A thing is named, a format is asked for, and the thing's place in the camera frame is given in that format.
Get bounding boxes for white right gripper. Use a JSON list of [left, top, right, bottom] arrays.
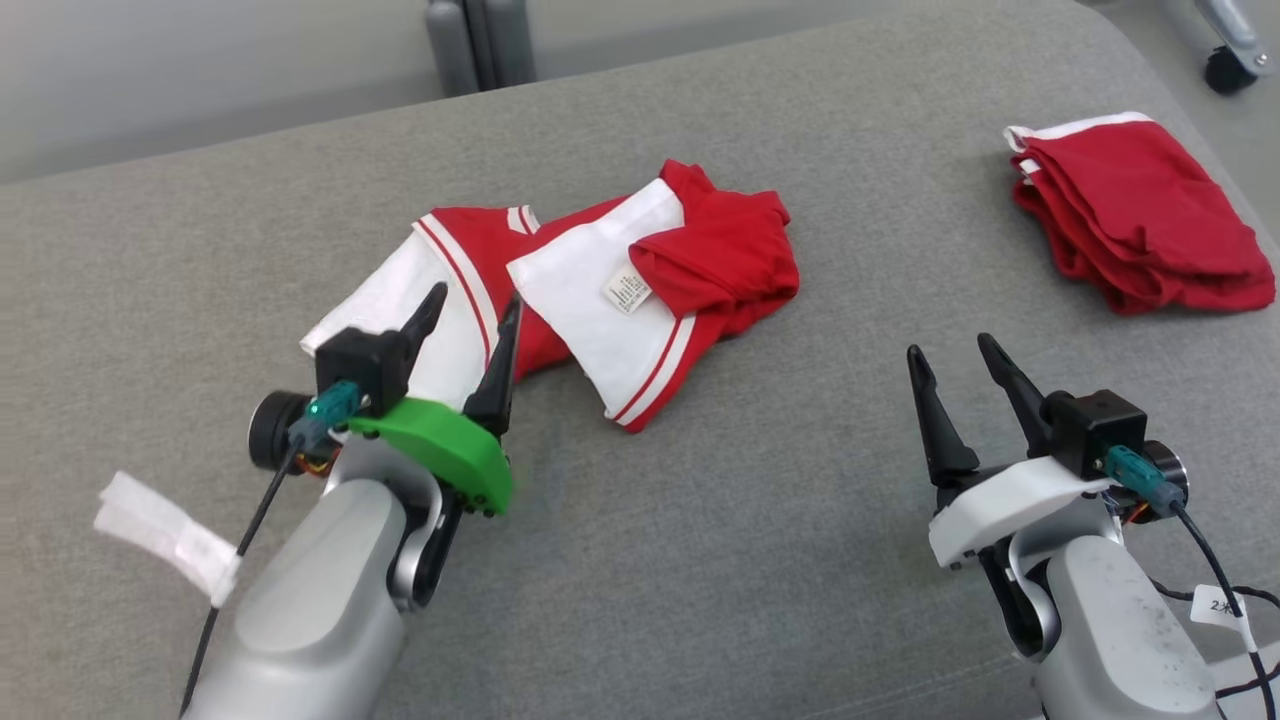
[[906, 332, 1191, 571]]

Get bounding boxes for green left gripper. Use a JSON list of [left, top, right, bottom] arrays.
[[248, 282, 524, 518]]

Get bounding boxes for red shorts with white trim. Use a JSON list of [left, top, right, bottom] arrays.
[[1003, 111, 1278, 317]]

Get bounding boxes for red and white jersey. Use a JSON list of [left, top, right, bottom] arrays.
[[300, 158, 801, 434]]

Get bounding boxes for white tape tag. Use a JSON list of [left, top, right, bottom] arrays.
[[94, 470, 243, 609]]

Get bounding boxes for grey wheeled stand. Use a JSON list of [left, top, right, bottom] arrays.
[[1160, 0, 1280, 97]]

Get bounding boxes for white paper cable label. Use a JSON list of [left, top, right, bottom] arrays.
[[1190, 585, 1257, 653]]

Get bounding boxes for grey vertical post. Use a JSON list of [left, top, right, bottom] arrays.
[[425, 0, 537, 98]]

